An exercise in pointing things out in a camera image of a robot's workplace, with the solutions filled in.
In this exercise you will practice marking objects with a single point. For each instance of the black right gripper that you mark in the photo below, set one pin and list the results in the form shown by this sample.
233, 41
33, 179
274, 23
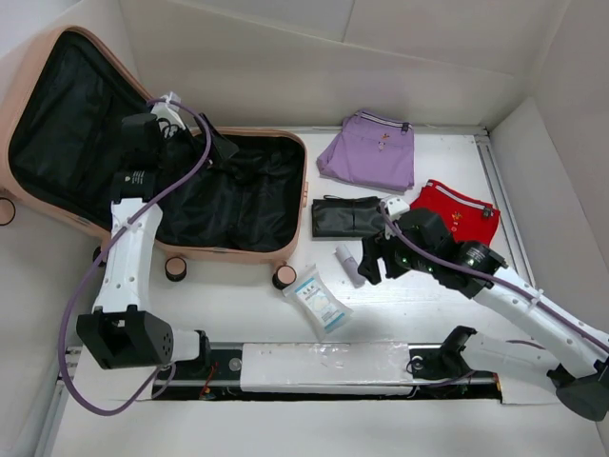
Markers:
374, 248

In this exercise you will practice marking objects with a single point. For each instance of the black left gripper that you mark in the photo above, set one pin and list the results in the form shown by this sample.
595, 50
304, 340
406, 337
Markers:
199, 150

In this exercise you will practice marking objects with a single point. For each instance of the black toiletry pouch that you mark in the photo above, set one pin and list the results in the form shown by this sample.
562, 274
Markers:
336, 217

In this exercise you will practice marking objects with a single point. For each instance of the white cotton pads pack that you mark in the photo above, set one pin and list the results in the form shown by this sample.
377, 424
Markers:
324, 312

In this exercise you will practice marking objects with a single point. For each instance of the purple shorts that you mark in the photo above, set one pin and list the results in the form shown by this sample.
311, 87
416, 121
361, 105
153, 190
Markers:
371, 151

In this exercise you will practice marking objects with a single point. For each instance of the red shorts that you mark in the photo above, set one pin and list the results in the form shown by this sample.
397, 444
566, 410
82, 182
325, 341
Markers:
468, 219

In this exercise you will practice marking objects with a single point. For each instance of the pink hard-shell suitcase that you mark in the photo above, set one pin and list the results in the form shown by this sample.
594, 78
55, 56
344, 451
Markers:
61, 144

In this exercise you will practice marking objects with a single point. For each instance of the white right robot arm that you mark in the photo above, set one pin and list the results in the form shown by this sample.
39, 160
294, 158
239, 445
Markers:
562, 355

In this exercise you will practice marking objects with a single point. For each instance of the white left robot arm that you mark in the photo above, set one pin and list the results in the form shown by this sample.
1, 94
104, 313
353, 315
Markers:
121, 331

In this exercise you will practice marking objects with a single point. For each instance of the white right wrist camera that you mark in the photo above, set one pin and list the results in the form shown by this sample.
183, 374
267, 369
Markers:
394, 207

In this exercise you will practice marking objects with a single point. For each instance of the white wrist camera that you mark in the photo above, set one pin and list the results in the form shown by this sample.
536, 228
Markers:
168, 111
394, 207

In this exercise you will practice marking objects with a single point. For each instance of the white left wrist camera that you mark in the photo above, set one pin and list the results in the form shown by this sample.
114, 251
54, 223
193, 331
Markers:
168, 111

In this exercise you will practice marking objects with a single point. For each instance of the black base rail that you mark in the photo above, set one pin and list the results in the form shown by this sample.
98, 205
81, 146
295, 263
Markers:
293, 372

